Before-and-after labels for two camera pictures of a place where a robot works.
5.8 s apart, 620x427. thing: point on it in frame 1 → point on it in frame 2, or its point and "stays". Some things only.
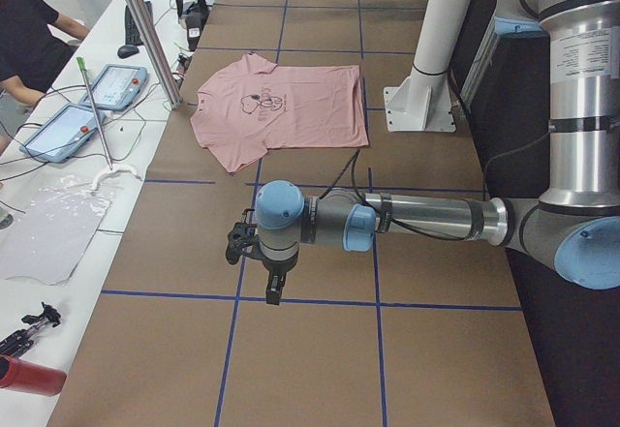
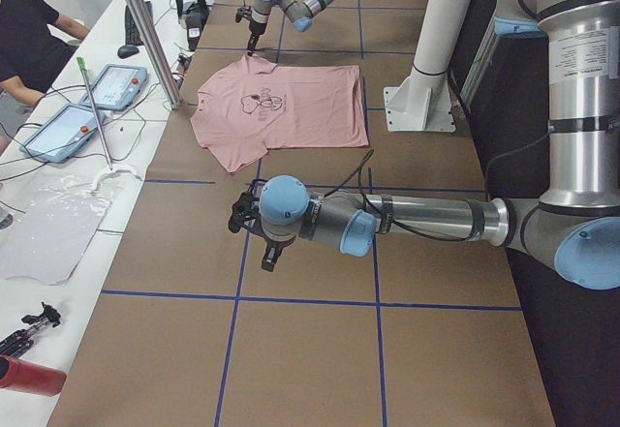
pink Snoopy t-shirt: (244, 107) stays
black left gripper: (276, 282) → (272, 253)
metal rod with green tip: (82, 64) stays
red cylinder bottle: (18, 375) stays
